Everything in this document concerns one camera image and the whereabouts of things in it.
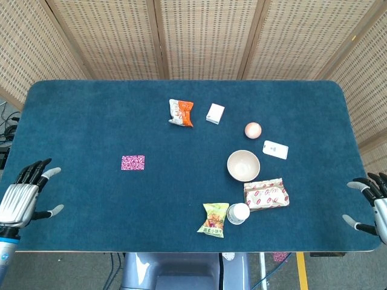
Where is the white paper cup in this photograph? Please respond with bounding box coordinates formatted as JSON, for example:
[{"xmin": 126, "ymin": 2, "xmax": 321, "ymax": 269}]
[{"xmin": 226, "ymin": 202, "xmax": 251, "ymax": 226}]

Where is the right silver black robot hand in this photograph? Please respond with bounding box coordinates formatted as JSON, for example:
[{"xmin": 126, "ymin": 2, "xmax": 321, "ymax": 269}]
[{"xmin": 342, "ymin": 172, "xmax": 387, "ymax": 245}]

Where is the green vegetable biscuit bag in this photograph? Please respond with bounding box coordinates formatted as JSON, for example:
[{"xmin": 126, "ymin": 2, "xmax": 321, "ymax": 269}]
[{"xmin": 197, "ymin": 202, "xmax": 230, "ymax": 239}]

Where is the red white snack bag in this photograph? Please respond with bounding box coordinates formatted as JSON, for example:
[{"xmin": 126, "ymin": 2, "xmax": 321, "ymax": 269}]
[{"xmin": 243, "ymin": 177, "xmax": 290, "ymax": 213}]

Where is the small white box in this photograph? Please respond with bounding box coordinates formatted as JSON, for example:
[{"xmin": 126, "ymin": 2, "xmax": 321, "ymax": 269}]
[{"xmin": 206, "ymin": 103, "xmax": 226, "ymax": 125}]

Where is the orange white snack bag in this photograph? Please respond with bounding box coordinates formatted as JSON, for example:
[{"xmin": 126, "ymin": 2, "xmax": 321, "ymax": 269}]
[{"xmin": 168, "ymin": 98, "xmax": 195, "ymax": 128}]

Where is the peach coloured ball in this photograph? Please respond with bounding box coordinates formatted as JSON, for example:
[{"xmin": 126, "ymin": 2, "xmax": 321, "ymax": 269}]
[{"xmin": 244, "ymin": 121, "xmax": 263, "ymax": 140}]

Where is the blue felt table cover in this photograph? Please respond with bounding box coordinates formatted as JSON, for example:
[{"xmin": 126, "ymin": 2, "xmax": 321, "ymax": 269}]
[{"xmin": 0, "ymin": 79, "xmax": 382, "ymax": 254}]

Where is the grey robot torso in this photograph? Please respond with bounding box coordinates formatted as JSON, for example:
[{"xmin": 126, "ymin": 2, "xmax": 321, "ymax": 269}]
[{"xmin": 120, "ymin": 252, "xmax": 252, "ymax": 290}]

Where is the yellow floor tape strip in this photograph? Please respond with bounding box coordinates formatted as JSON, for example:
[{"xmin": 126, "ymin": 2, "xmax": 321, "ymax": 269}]
[{"xmin": 296, "ymin": 252, "xmax": 309, "ymax": 290}]

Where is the beige bowl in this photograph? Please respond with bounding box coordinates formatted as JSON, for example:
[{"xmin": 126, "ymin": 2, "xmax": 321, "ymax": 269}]
[{"xmin": 227, "ymin": 149, "xmax": 261, "ymax": 182}]

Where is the dark floor cable bundle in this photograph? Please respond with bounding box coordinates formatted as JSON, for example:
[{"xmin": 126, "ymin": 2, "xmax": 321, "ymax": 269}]
[{"xmin": 104, "ymin": 253, "xmax": 125, "ymax": 290}]

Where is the black box device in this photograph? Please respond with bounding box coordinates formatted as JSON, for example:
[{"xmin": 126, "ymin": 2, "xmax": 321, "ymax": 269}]
[{"xmin": 0, "ymin": 146, "xmax": 11, "ymax": 169}]

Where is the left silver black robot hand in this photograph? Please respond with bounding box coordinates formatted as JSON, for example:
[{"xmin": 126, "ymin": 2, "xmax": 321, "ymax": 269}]
[{"xmin": 0, "ymin": 158, "xmax": 65, "ymax": 228}]

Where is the woven bamboo folding screen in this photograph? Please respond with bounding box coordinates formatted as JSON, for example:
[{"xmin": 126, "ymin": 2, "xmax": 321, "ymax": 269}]
[{"xmin": 0, "ymin": 0, "xmax": 387, "ymax": 185}]

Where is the blue floor cable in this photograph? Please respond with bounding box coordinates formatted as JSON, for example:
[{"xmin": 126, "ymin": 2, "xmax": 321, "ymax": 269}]
[{"xmin": 250, "ymin": 253, "xmax": 293, "ymax": 289}]

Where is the black cable bundle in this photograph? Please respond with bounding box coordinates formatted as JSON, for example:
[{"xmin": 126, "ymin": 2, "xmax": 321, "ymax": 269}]
[{"xmin": 0, "ymin": 102, "xmax": 21, "ymax": 146}]

